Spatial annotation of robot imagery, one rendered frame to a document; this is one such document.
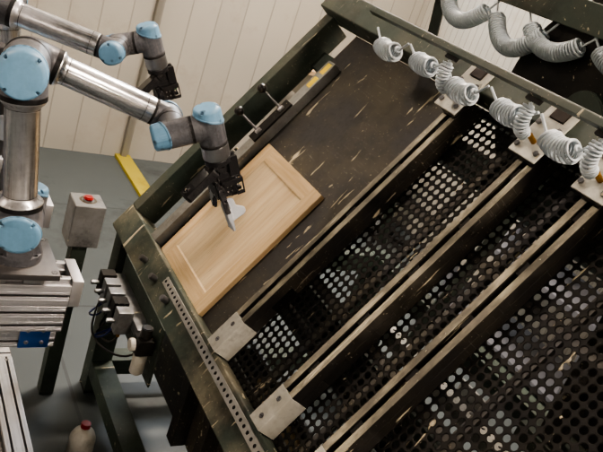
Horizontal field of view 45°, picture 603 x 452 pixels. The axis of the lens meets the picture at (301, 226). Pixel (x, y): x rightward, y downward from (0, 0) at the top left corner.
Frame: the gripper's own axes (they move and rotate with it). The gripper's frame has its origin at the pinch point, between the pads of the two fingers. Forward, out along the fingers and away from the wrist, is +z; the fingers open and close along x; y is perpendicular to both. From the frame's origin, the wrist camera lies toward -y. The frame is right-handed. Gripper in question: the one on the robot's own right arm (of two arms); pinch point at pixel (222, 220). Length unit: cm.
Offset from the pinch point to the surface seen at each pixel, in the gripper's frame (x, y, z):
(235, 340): -9.8, -6.6, 36.3
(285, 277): -8.4, 13.1, 21.8
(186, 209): 62, 3, 32
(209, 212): 52, 9, 31
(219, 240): 36.0, 6.4, 32.5
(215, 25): 368, 121, 77
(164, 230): 62, -7, 38
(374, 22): 53, 84, -21
